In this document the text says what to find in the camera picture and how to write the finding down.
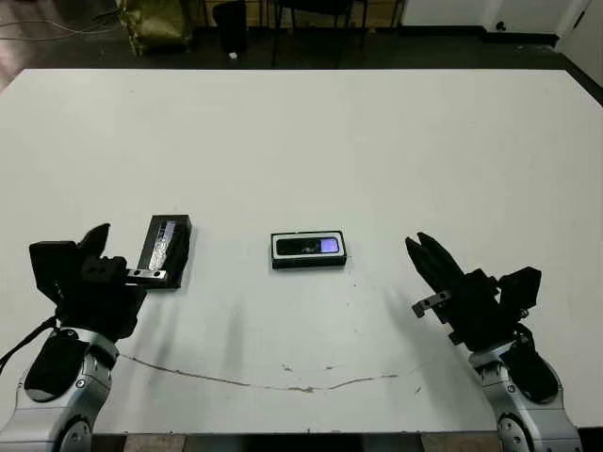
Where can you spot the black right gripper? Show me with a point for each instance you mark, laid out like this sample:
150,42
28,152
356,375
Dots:
476,311

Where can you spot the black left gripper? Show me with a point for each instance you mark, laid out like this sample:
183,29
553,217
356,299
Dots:
103,301

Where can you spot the black box lid with tape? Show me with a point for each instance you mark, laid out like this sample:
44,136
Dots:
181,249

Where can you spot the slim black camera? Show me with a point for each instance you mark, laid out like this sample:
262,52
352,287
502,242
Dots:
306,246

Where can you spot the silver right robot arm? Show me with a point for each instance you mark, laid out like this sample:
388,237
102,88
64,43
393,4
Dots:
513,414

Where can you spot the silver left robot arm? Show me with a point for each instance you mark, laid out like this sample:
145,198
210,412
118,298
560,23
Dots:
56,414

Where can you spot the black box base white insert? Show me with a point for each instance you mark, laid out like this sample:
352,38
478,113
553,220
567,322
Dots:
308,264

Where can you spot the green plastic sack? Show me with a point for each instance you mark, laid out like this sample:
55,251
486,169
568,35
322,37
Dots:
158,23

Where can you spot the tall black bin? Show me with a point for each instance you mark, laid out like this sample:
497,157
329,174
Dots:
230,26

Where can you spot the white door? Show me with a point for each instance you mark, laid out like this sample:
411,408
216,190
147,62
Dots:
581,23

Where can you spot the black office chair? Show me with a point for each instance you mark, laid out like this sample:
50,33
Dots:
315,5

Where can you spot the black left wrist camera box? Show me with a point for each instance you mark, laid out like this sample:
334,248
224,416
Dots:
52,268

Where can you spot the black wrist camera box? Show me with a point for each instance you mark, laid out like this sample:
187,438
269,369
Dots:
52,268
523,285

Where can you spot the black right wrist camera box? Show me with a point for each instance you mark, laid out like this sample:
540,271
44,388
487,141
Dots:
523,285

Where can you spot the black wall knob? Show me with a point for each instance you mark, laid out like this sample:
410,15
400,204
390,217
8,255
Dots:
500,26

